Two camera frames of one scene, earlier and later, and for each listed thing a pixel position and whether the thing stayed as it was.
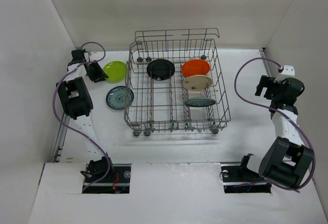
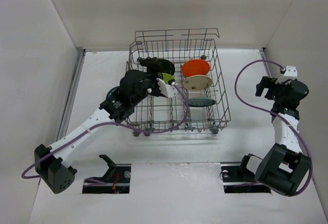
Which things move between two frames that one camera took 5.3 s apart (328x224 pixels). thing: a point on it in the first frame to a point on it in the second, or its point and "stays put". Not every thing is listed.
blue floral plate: [199, 102] stays put
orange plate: [195, 67] stays put
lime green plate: [116, 70] to [167, 77]
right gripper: [265, 86] stays put
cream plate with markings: [197, 82] stays put
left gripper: [90, 68] to [156, 64]
